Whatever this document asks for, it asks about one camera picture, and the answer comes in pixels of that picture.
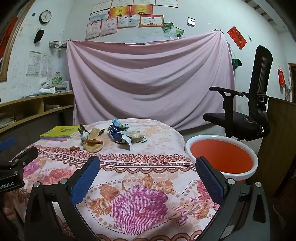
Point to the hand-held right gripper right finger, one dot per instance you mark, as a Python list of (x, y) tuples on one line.
[(210, 183)]

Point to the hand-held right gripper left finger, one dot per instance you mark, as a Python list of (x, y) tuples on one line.
[(85, 180)]

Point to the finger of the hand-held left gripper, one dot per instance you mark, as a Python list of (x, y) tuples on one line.
[(25, 155), (8, 143)]

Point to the orange and white basin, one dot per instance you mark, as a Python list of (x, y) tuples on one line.
[(219, 155)]

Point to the small brown candy wrapper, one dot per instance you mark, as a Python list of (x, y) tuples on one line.
[(74, 148)]

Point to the tan wrapper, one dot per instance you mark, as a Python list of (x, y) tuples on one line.
[(92, 141)]

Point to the dark green wrapper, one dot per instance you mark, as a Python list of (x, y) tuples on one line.
[(82, 128)]

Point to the dark blue wrapper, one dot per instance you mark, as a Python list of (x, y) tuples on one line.
[(116, 135)]

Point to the white sachet packet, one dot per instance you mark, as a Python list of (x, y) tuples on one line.
[(127, 142)]

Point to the light blue wrapper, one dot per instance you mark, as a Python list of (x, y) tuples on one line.
[(119, 123)]

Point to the yellow beige packet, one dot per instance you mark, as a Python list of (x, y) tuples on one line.
[(137, 136)]

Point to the person's left hand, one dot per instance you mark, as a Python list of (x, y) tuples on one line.
[(9, 208)]

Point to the large paper stack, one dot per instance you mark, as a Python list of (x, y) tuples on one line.
[(7, 121)]

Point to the pink book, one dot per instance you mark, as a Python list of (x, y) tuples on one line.
[(57, 139)]

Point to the yellow book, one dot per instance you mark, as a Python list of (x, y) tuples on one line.
[(61, 131)]

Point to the wooden shelf desk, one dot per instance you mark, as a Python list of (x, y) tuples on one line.
[(30, 99)]

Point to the small paper stack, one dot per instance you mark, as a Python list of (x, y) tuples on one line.
[(52, 107)]

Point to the floral pink blanket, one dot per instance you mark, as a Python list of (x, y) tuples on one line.
[(138, 162)]

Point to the pile of papers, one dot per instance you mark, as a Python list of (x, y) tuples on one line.
[(49, 89)]

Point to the glass jar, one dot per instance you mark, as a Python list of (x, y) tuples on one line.
[(57, 79)]

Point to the wooden board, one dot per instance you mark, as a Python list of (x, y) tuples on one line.
[(277, 129)]

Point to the black hanging object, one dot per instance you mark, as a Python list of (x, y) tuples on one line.
[(38, 36)]

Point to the black office chair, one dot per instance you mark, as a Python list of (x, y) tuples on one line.
[(263, 81)]

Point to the pink hanging cloth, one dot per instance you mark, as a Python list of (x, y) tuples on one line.
[(150, 81)]

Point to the red hanging ornament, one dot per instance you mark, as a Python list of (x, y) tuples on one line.
[(281, 77)]

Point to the green landscape photo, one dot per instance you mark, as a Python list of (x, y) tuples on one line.
[(178, 32), (167, 27)]

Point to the small black and white photo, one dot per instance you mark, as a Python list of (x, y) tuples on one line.
[(191, 22)]

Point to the paper wall calendar sheet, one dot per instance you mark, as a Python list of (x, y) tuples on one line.
[(33, 63), (46, 66)]

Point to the wooden door frame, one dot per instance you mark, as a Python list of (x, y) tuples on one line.
[(291, 81)]

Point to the round wall clock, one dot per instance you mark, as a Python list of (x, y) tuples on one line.
[(45, 17)]

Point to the red wall poster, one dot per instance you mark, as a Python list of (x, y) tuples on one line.
[(237, 37)]

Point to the group of wall certificates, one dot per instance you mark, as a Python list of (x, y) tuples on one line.
[(129, 18)]

